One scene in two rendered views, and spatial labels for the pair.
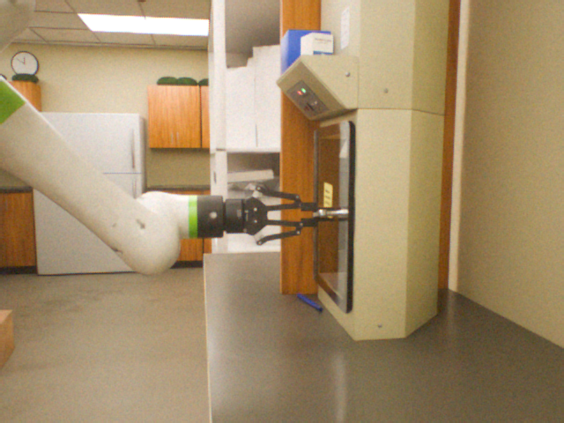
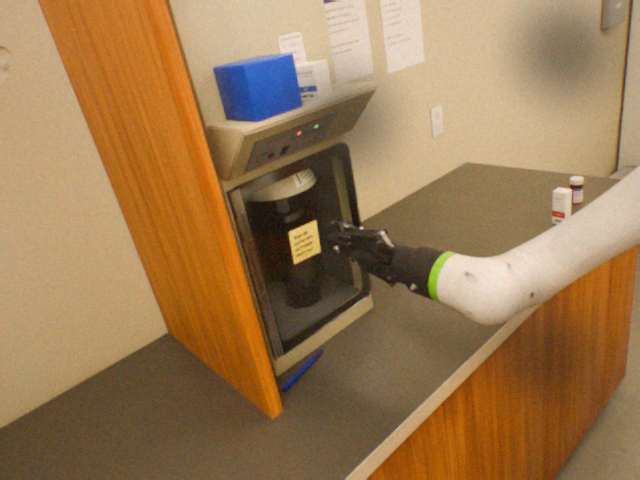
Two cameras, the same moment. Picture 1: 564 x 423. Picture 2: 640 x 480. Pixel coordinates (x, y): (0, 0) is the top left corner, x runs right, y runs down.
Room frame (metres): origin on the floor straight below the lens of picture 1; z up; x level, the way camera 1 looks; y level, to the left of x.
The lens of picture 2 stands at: (1.57, 0.73, 1.66)
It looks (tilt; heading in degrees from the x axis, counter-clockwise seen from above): 25 degrees down; 242
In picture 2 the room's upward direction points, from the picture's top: 12 degrees counter-clockwise
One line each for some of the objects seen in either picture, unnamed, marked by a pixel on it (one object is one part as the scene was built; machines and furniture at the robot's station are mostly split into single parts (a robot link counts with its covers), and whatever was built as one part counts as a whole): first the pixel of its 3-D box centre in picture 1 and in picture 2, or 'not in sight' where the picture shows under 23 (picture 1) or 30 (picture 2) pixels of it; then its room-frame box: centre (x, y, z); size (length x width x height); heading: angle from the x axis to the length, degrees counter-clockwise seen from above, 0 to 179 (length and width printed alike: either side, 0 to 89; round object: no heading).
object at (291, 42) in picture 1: (305, 55); (258, 87); (1.22, -0.06, 1.56); 0.10 x 0.10 x 0.09; 9
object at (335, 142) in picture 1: (330, 211); (311, 249); (1.15, -0.12, 1.19); 0.30 x 0.01 x 0.40; 8
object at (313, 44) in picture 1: (316, 51); (311, 80); (1.10, -0.08, 1.54); 0.05 x 0.05 x 0.06; 27
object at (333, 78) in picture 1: (311, 92); (301, 129); (1.15, -0.07, 1.46); 0.32 x 0.11 x 0.10; 9
